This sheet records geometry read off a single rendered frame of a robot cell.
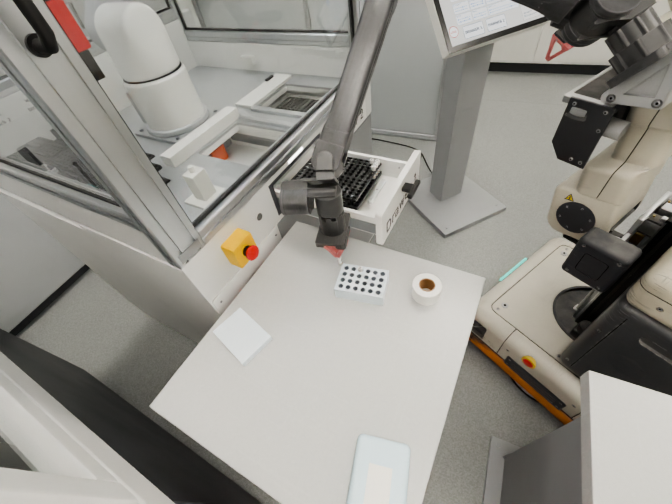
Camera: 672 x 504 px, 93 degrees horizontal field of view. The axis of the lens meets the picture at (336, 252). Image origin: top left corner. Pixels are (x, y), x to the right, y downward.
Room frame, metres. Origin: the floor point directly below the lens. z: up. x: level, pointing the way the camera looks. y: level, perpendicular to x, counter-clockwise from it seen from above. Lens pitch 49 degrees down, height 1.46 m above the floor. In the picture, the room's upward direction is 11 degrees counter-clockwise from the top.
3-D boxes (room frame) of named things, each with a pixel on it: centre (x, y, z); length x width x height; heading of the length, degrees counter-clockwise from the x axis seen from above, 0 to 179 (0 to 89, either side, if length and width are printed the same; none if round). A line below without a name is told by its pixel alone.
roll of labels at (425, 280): (0.41, -0.20, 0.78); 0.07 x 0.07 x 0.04
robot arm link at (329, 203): (0.51, 0.00, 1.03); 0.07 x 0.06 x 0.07; 77
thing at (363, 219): (0.78, -0.03, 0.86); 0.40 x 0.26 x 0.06; 54
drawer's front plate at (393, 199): (0.66, -0.20, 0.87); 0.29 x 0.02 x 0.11; 144
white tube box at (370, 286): (0.46, -0.05, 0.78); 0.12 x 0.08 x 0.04; 65
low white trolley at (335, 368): (0.34, 0.06, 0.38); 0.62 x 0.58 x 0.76; 144
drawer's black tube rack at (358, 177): (0.78, -0.04, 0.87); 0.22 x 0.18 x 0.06; 54
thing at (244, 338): (0.39, 0.26, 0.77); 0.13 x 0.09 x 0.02; 39
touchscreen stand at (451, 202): (1.49, -0.79, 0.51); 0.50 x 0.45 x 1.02; 16
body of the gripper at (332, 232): (0.51, 0.00, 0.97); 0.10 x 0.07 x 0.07; 161
